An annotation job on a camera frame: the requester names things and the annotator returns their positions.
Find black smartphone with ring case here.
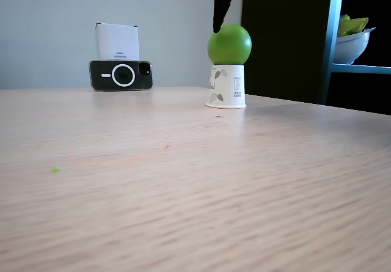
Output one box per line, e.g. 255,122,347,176
89,59,153,92

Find green foam ball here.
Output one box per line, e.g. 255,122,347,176
207,23,252,65

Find paper cup with leaf print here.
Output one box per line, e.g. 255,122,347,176
205,64,247,109

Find green items in bowl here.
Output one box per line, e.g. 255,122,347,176
337,14,370,37

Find blue framed shelf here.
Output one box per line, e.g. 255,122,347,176
320,0,391,105

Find white bowl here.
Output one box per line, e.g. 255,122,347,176
332,27,377,65

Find white cardboard box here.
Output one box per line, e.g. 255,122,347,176
94,23,141,61

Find black cabinet panel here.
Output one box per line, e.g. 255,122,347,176
241,0,334,105

